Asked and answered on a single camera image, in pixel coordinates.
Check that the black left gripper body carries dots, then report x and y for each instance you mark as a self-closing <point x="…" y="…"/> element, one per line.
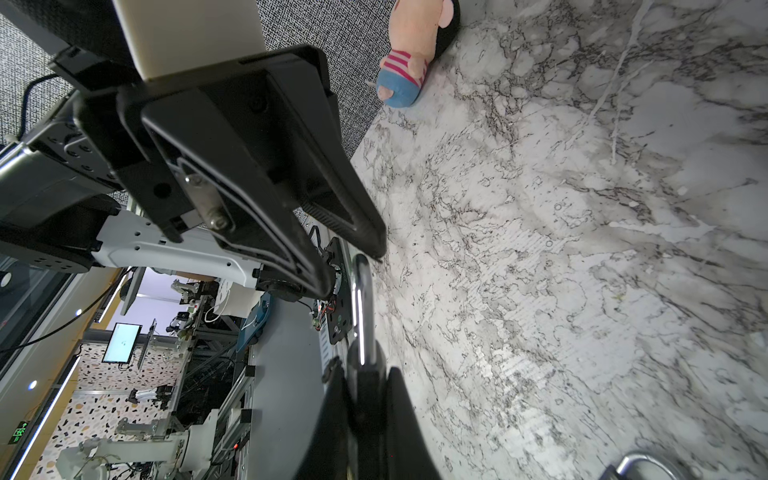
<point x="250" y="119"/>

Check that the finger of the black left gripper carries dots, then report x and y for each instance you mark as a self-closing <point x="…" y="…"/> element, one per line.
<point x="215" y="147"/>
<point x="325" y="182"/>

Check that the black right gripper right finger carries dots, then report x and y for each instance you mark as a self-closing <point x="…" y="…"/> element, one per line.
<point x="407" y="455"/>

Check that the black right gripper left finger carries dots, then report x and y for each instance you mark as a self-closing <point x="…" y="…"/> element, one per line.
<point x="327" y="454"/>

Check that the black padlock shackle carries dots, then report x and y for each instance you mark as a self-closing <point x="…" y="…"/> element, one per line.
<point x="640" y="464"/>

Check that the black padlock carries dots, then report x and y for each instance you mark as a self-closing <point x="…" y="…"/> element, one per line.
<point x="366" y="377"/>

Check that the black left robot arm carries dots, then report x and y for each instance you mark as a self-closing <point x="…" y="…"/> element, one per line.
<point x="63" y="208"/>

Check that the plush doll toy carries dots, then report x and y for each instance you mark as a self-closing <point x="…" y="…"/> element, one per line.
<point x="419" y="32"/>

